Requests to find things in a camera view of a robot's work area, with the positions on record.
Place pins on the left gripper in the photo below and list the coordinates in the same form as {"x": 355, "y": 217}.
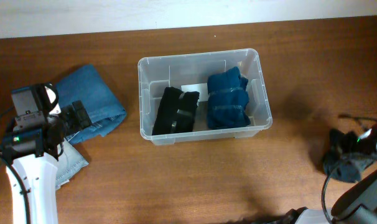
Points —
{"x": 86, "y": 120}

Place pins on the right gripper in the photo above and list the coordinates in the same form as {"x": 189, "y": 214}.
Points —
{"x": 360, "y": 140}

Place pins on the small black garment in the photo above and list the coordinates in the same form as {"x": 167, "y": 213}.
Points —
{"x": 341, "y": 145}

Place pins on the black garment with tape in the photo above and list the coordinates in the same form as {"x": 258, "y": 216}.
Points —
{"x": 176, "y": 112}

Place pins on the navy blue garment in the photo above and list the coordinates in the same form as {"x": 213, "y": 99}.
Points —
{"x": 227, "y": 100}

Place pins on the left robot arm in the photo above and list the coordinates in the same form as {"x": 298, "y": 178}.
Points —
{"x": 32, "y": 146}

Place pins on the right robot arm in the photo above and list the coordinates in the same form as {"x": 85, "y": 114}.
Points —
{"x": 351, "y": 159}

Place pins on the dark blue folded jeans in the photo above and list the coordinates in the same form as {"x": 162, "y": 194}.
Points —
{"x": 104, "y": 109}

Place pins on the light blue folded jeans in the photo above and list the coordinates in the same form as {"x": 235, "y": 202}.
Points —
{"x": 69, "y": 164}

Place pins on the clear plastic storage bin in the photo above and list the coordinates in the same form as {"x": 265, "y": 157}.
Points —
{"x": 157, "y": 73}

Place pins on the white label in bin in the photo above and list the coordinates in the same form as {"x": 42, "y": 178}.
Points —
{"x": 200, "y": 87}

